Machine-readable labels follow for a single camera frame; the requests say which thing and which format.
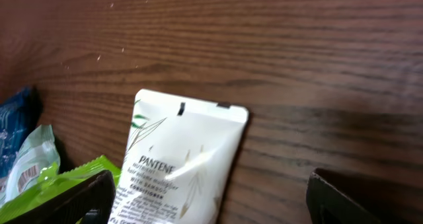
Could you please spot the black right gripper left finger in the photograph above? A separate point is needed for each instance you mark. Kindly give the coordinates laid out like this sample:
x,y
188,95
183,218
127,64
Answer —
x,y
88,202

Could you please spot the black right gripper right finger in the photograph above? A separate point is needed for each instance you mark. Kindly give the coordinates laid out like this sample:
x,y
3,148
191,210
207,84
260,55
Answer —
x,y
332,197

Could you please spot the green clear snack bag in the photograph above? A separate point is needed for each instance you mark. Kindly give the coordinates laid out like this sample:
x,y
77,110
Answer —
x,y
51,184

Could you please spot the teal white snack packet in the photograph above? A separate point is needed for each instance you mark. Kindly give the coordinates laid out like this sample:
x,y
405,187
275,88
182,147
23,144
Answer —
x,y
37,153

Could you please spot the white conditioner tube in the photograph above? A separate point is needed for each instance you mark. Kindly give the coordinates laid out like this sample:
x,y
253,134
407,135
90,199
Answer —
x,y
178,158

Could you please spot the blue snack bar wrapper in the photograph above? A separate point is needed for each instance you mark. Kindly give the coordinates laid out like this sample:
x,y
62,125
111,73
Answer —
x,y
19,116

